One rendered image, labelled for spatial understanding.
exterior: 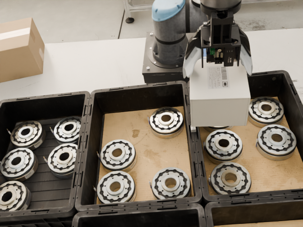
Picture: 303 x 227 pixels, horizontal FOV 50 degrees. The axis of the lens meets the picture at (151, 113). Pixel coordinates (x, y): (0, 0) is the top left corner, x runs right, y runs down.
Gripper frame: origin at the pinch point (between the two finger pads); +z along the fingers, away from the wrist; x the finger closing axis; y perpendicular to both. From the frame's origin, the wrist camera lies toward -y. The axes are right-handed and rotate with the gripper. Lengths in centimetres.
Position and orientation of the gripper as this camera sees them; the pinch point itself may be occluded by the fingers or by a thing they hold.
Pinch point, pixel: (216, 74)
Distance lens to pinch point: 75.3
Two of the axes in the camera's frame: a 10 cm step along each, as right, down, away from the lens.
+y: -0.7, 7.7, -6.4
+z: 1.2, 6.4, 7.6
